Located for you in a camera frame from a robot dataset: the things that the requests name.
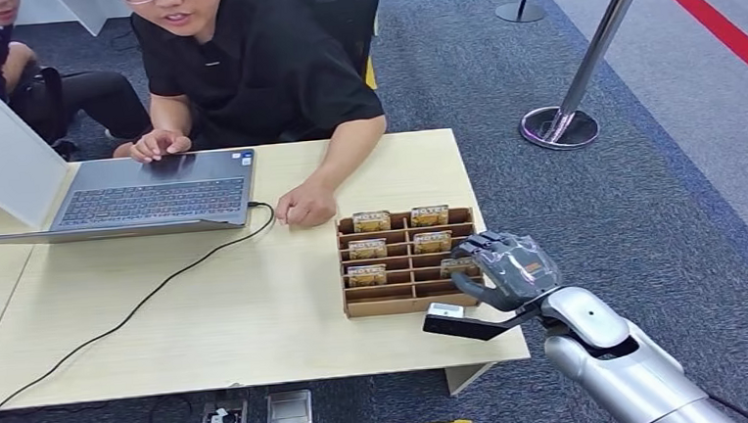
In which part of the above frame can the person's right hand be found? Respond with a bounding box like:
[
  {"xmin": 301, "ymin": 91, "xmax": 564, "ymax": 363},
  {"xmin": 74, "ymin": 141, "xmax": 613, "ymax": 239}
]
[{"xmin": 128, "ymin": 126, "xmax": 194, "ymax": 165}]

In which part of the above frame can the person's left hand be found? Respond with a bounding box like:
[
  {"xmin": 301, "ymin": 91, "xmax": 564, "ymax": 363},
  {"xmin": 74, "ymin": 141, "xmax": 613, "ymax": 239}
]
[{"xmin": 273, "ymin": 179, "xmax": 340, "ymax": 231}]

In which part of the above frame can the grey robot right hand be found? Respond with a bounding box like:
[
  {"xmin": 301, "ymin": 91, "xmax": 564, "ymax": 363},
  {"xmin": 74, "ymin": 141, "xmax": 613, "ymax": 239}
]
[{"xmin": 447, "ymin": 225, "xmax": 565, "ymax": 316}]

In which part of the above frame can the gold printed card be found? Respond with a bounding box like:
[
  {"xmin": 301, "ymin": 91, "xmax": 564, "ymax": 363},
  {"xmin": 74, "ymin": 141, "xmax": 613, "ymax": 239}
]
[
  {"xmin": 409, "ymin": 204, "xmax": 450, "ymax": 229},
  {"xmin": 352, "ymin": 210, "xmax": 392, "ymax": 234},
  {"xmin": 412, "ymin": 230, "xmax": 454, "ymax": 256},
  {"xmin": 349, "ymin": 238, "xmax": 389, "ymax": 261},
  {"xmin": 440, "ymin": 256, "xmax": 483, "ymax": 280},
  {"xmin": 346, "ymin": 263, "xmax": 388, "ymax": 289}
]

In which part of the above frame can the cardboard card holder box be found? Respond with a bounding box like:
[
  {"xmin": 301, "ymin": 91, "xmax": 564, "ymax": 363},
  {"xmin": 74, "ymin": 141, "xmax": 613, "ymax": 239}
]
[{"xmin": 335, "ymin": 205, "xmax": 487, "ymax": 320}]

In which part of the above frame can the grey laptop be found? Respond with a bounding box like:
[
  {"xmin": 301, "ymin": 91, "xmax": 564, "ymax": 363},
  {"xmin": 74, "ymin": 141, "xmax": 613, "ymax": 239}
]
[{"xmin": 0, "ymin": 147, "xmax": 260, "ymax": 248}]

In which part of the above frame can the table leg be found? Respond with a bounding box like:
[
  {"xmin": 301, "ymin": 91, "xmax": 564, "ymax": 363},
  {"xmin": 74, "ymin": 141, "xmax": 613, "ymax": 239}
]
[{"xmin": 444, "ymin": 362, "xmax": 498, "ymax": 398}]

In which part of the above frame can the white desk panel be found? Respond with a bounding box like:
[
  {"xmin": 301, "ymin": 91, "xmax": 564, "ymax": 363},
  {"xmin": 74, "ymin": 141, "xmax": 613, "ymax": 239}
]
[{"xmin": 13, "ymin": 0, "xmax": 131, "ymax": 42}]

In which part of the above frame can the white board stand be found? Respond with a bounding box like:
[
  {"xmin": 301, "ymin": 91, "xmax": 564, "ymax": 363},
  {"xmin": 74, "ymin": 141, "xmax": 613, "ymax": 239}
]
[{"xmin": 0, "ymin": 84, "xmax": 75, "ymax": 232}]

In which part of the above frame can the black mesh chair back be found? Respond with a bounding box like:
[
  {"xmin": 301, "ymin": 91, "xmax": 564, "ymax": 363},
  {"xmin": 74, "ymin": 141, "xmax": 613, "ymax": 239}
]
[{"xmin": 270, "ymin": 0, "xmax": 388, "ymax": 87}]

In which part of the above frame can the closed floor socket cover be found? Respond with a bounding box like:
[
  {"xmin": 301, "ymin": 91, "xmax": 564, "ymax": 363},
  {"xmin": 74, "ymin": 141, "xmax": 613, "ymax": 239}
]
[{"xmin": 264, "ymin": 389, "xmax": 314, "ymax": 423}]

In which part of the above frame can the open floor socket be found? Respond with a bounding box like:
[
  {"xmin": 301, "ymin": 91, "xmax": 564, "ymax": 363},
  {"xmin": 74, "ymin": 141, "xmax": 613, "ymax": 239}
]
[{"xmin": 199, "ymin": 399, "xmax": 250, "ymax": 423}]

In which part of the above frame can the red barrier belt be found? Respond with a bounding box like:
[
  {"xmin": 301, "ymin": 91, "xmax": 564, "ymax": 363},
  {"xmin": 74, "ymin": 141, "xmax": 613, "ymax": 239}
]
[{"xmin": 645, "ymin": 0, "xmax": 748, "ymax": 103}]

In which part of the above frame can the black laptop power cable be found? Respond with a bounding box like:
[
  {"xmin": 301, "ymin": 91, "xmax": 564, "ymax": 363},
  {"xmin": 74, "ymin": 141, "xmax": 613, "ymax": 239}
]
[{"xmin": 0, "ymin": 199, "xmax": 288, "ymax": 416}]

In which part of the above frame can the silver stanchion post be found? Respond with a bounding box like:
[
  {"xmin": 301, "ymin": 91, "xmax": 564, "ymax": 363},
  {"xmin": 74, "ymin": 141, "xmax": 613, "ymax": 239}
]
[{"xmin": 510, "ymin": 0, "xmax": 662, "ymax": 155}]

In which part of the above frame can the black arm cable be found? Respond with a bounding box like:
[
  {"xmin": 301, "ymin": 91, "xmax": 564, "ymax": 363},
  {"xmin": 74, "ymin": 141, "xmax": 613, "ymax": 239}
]
[{"xmin": 706, "ymin": 390, "xmax": 748, "ymax": 423}]

